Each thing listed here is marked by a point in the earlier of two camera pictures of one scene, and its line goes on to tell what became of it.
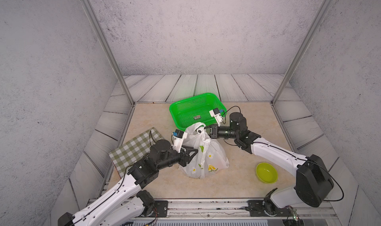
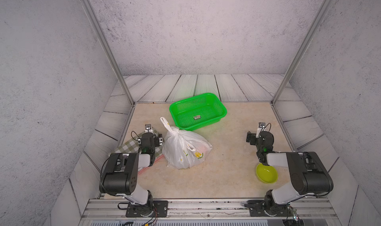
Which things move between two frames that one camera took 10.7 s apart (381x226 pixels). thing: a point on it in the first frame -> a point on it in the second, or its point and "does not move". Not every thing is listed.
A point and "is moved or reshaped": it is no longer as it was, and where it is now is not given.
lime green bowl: x=267 y=172 does not move
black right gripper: x=214 y=133 -> x=253 y=136
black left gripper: x=184 y=155 -> x=159 y=139
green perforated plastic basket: x=184 y=113 does not move
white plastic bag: x=211 y=156 is moved or reshaped
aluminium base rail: x=228 y=209 does not move
